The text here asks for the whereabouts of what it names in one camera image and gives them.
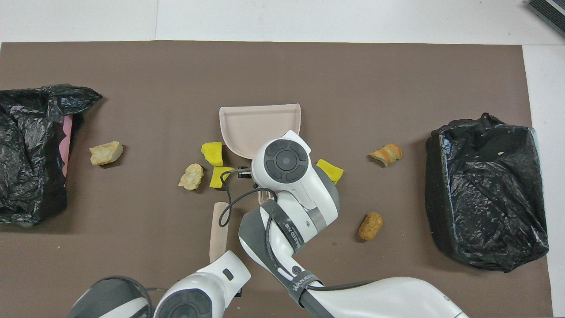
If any small yellow sponge piece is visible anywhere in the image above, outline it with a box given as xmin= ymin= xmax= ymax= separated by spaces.
xmin=209 ymin=166 xmax=234 ymax=189

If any chunky yellow sponge piece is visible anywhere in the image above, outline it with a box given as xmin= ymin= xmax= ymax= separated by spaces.
xmin=201 ymin=141 xmax=224 ymax=167

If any beige plastic dustpan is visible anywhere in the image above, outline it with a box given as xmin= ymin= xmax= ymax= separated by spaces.
xmin=219 ymin=103 xmax=301 ymax=204

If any lumpy beige rock piece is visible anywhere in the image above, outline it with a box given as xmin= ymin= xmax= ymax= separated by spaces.
xmin=178 ymin=163 xmax=204 ymax=190

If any beige hand brush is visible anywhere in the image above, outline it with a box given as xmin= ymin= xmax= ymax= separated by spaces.
xmin=209 ymin=202 xmax=229 ymax=264

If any yellow notched sponge piece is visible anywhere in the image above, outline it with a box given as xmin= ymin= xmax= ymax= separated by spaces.
xmin=316 ymin=159 xmax=344 ymax=185

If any brown bread roll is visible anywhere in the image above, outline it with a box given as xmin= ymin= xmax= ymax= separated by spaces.
xmin=358 ymin=212 xmax=383 ymax=241

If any wedge beige rock piece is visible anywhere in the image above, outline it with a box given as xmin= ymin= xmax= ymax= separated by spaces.
xmin=89 ymin=141 xmax=124 ymax=166

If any orange striped pastry piece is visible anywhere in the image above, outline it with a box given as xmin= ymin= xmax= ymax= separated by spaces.
xmin=370 ymin=144 xmax=403 ymax=167

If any pink plastic bin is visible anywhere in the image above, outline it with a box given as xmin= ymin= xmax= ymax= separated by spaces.
xmin=60 ymin=115 xmax=74 ymax=177

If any black trash bag liner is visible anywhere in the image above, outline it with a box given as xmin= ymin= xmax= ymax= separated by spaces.
xmin=0 ymin=84 xmax=103 ymax=227

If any black bag lined bin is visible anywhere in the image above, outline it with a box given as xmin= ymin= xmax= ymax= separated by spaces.
xmin=425 ymin=113 xmax=549 ymax=273

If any brown table mat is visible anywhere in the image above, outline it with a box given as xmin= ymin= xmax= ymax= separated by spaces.
xmin=0 ymin=41 xmax=553 ymax=318

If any dark ridged panel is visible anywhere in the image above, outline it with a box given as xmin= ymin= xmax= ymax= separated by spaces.
xmin=527 ymin=0 xmax=565 ymax=37

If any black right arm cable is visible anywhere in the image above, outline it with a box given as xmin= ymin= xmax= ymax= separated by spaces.
xmin=218 ymin=167 xmax=376 ymax=292

